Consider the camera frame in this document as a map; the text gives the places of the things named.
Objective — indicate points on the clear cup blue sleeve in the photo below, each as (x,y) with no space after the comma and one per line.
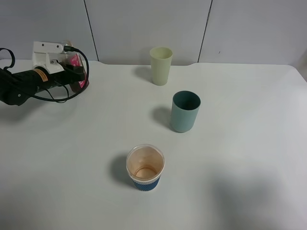
(145,164)

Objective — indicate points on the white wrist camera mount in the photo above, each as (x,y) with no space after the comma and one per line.
(49,55)

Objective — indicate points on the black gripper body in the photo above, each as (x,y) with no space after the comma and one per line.
(62,78)

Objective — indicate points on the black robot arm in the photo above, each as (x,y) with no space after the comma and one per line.
(17,88)

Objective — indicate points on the plastic drink bottle pink label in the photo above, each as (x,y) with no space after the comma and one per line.
(74,58)

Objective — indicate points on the teal green plastic cup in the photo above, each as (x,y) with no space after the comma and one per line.
(185,107)

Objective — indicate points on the pale yellow plastic cup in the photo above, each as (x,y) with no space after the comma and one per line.
(161,58)

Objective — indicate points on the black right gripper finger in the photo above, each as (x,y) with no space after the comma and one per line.
(75,73)

